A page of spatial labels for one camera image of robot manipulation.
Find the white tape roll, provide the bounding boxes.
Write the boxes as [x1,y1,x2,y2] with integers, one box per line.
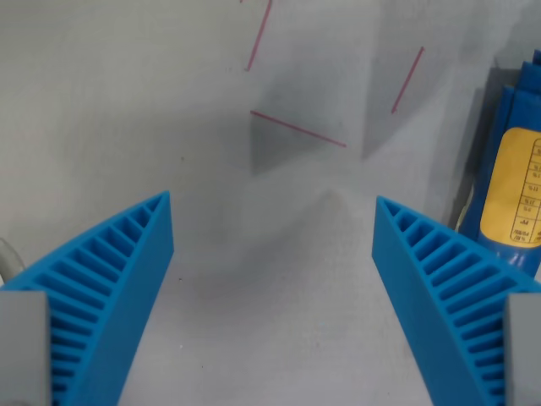
[0,238,25,283]

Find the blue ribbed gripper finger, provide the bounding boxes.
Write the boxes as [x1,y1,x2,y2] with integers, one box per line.
[0,190,175,406]
[371,195,541,406]

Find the blue bag roll yellow label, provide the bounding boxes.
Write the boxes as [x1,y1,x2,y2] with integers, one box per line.
[457,49,541,280]

